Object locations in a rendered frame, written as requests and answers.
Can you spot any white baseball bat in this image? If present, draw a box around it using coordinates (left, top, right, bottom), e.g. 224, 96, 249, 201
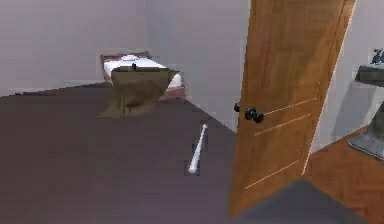
187, 123, 209, 175

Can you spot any olive green blanket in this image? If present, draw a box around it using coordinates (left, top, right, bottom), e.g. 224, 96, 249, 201
98, 66, 177, 119

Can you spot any black round door knob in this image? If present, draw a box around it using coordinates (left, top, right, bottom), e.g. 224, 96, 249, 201
233, 102, 266, 124

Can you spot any brown bed white mattress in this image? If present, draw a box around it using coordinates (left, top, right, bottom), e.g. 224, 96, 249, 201
100, 50, 187, 102

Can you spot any brown wooden room door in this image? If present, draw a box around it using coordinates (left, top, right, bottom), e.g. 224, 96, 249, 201
227, 0, 357, 218

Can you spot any dark grey faucet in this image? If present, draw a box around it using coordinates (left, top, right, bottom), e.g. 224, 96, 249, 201
371, 48, 384, 65

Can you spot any grey pedestal sink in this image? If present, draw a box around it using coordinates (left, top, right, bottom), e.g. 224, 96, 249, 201
347, 63, 384, 162

